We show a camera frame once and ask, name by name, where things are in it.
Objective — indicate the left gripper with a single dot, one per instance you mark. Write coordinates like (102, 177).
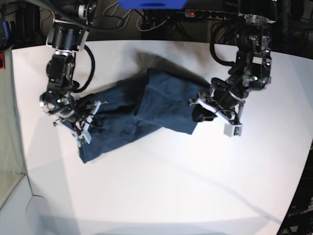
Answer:
(229, 117)

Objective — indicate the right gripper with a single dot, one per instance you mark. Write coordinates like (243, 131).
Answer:
(80, 116)

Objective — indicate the dark blue t-shirt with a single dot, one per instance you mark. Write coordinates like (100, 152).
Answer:
(138, 106)

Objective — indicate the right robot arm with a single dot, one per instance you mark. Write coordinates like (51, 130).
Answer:
(72, 22)

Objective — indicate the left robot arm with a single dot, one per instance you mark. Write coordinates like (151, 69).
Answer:
(249, 72)

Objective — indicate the black power strip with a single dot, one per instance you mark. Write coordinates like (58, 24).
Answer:
(210, 15)

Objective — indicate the red clamp at table edge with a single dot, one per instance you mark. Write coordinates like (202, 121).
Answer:
(2, 61)

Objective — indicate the blue box at top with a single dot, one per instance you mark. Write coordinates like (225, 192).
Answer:
(152, 4)

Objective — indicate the blue object at left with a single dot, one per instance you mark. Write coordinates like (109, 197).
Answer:
(7, 31)

